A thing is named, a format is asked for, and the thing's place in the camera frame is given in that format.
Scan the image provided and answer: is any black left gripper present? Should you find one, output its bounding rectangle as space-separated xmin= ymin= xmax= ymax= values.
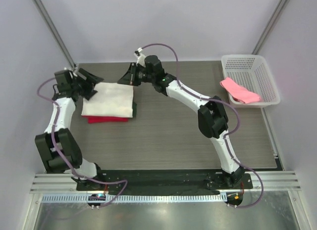
xmin=70 ymin=69 xmax=103 ymax=100

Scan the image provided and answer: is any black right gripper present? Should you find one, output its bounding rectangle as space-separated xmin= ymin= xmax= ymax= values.
xmin=117 ymin=63 xmax=155 ymax=87

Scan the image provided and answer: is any white and green t shirt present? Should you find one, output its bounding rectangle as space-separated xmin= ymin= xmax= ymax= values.
xmin=81 ymin=83 xmax=134 ymax=118

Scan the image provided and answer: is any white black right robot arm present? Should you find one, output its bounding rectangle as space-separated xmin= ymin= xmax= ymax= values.
xmin=118 ymin=48 xmax=244 ymax=188

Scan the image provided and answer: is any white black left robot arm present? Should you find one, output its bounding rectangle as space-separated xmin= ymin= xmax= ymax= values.
xmin=35 ymin=68 xmax=106 ymax=190

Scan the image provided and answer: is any folded magenta t shirt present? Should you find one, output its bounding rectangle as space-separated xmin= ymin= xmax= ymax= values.
xmin=85 ymin=116 xmax=129 ymax=124

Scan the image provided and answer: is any pink t shirt in basket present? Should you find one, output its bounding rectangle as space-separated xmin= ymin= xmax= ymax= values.
xmin=220 ymin=77 xmax=262 ymax=104

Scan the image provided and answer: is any white perforated plastic basket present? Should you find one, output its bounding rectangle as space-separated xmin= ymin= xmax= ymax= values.
xmin=221 ymin=54 xmax=280 ymax=108

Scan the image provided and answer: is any left aluminium corner post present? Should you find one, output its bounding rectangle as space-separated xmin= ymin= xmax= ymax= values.
xmin=32 ymin=0 xmax=76 ymax=68

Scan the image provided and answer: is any aluminium corner post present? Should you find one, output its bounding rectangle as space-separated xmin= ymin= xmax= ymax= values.
xmin=252 ymin=0 xmax=290 ymax=55
xmin=32 ymin=0 xmax=76 ymax=68

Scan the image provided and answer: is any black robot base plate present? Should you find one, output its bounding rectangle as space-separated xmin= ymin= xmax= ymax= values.
xmin=95 ymin=169 xmax=253 ymax=195

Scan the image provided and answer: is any white slotted cable duct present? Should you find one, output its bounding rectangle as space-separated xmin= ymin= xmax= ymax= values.
xmin=42 ymin=192 xmax=227 ymax=203

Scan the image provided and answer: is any right aluminium corner post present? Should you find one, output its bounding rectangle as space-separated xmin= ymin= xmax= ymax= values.
xmin=252 ymin=0 xmax=290 ymax=55

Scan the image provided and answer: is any aluminium frame rail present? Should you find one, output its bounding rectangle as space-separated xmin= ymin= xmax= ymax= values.
xmin=30 ymin=171 xmax=301 ymax=193

